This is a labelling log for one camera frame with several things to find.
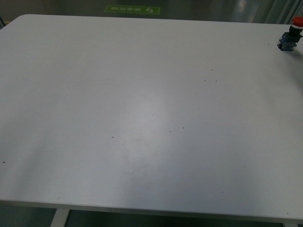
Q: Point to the grey curtain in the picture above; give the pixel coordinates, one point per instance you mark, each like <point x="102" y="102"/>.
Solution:
<point x="282" y="11"/>

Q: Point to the green floor sign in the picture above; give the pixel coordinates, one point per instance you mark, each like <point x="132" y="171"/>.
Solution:
<point x="149" y="10"/>

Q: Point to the red mushroom push button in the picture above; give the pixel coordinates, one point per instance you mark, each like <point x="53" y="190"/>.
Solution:
<point x="290" y="39"/>

